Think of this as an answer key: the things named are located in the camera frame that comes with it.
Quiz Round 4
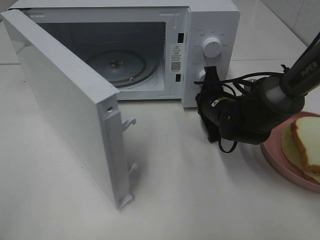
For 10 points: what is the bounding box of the white warning label sticker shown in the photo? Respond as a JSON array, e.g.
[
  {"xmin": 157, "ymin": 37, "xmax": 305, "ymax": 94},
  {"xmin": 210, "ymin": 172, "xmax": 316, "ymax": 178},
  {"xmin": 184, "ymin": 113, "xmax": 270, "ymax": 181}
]
[{"xmin": 169, "ymin": 43, "xmax": 185, "ymax": 74}]

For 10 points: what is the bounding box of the lower white dial knob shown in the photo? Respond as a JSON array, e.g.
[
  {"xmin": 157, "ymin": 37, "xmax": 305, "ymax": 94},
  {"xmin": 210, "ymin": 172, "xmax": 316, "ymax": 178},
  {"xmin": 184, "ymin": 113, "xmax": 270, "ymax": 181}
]
[{"xmin": 198, "ymin": 69, "xmax": 206, "ymax": 82}]

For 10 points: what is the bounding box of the white microwave door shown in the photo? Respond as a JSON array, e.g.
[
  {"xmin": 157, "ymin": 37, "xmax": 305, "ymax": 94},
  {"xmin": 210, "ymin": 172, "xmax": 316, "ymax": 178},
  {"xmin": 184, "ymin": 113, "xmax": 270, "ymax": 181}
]
[{"xmin": 1, "ymin": 9, "xmax": 136, "ymax": 209}]

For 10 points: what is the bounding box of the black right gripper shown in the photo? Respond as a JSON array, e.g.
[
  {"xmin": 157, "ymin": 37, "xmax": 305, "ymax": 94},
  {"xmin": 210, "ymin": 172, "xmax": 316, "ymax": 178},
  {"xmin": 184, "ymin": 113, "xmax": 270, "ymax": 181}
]
[{"xmin": 195, "ymin": 66, "xmax": 238, "ymax": 143}]

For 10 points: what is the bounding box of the white microwave oven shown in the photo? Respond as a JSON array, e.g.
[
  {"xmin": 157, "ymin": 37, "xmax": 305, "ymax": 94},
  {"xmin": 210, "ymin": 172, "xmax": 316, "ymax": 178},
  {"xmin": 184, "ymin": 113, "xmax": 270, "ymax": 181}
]
[{"xmin": 1, "ymin": 0, "xmax": 240, "ymax": 108}]

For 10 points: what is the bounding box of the upper white dial knob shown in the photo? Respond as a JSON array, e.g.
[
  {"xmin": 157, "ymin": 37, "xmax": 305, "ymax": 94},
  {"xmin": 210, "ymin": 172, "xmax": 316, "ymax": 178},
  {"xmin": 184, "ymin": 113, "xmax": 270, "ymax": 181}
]
[{"xmin": 202, "ymin": 36, "xmax": 223, "ymax": 58}]

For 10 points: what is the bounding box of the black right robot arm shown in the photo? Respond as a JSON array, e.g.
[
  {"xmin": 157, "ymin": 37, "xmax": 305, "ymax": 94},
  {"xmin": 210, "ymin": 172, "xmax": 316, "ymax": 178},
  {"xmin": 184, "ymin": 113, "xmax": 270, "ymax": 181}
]
[{"xmin": 195, "ymin": 35, "xmax": 320, "ymax": 148}]

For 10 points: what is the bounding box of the pink round plate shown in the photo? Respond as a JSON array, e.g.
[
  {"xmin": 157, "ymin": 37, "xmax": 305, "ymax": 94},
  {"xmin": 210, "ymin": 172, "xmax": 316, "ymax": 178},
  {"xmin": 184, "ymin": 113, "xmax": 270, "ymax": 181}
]
[{"xmin": 260, "ymin": 111, "xmax": 320, "ymax": 193}]

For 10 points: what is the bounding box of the black camera cable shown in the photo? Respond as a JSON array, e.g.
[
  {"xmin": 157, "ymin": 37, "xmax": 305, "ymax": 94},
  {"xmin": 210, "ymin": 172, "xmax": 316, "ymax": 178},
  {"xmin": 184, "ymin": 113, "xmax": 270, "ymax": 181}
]
[{"xmin": 193, "ymin": 64, "xmax": 291, "ymax": 153}]

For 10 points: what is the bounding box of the white dial knob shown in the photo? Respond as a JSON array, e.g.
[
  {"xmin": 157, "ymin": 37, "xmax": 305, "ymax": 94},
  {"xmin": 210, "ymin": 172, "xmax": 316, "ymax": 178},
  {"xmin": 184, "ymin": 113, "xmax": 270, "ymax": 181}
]
[
  {"xmin": 202, "ymin": 36, "xmax": 223, "ymax": 58},
  {"xmin": 198, "ymin": 69, "xmax": 206, "ymax": 82}
]

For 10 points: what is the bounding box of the glass microwave turntable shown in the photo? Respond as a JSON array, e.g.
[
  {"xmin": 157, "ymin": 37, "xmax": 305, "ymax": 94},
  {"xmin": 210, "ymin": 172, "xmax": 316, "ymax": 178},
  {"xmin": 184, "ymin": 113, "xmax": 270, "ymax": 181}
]
[{"xmin": 86, "ymin": 50, "xmax": 159, "ymax": 88}]

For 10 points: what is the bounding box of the white bread sandwich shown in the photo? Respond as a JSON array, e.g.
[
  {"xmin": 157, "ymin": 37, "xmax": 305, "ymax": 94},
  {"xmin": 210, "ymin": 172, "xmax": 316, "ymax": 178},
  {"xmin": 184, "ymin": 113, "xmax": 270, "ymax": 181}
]
[{"xmin": 281, "ymin": 116, "xmax": 320, "ymax": 184}]

